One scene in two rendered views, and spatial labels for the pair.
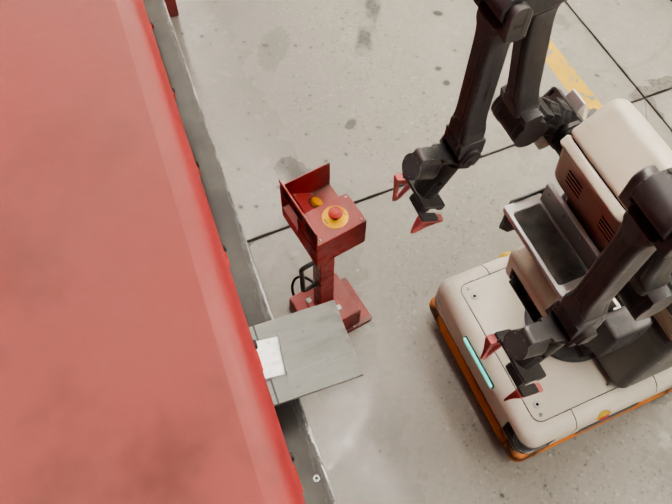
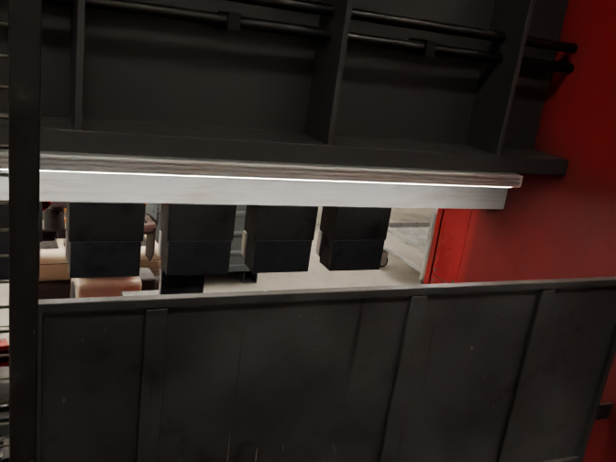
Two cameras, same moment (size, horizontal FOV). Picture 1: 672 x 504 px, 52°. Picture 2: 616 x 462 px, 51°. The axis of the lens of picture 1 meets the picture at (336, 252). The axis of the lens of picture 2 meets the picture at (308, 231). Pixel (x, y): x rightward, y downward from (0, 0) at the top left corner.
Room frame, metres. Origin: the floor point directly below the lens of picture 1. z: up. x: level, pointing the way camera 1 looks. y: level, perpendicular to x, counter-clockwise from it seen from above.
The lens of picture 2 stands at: (0.27, 1.63, 1.73)
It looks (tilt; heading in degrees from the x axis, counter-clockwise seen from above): 17 degrees down; 266
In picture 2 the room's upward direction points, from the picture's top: 8 degrees clockwise
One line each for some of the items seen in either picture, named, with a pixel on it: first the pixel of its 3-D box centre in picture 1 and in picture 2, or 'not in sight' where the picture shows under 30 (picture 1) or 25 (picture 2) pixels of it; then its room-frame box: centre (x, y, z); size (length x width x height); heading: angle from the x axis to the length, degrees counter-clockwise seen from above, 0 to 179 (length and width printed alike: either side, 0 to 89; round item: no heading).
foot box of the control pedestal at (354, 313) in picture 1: (330, 307); not in sight; (1.02, 0.01, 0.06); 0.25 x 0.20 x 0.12; 122
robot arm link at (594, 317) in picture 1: (612, 270); not in sight; (0.50, -0.44, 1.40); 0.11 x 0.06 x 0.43; 25
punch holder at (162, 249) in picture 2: not in sight; (196, 234); (0.41, 0.22, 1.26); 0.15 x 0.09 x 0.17; 21
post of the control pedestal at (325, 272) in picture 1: (323, 270); not in sight; (1.00, 0.04, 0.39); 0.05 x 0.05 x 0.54; 32
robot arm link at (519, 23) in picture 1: (480, 80); not in sight; (0.89, -0.26, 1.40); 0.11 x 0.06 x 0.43; 25
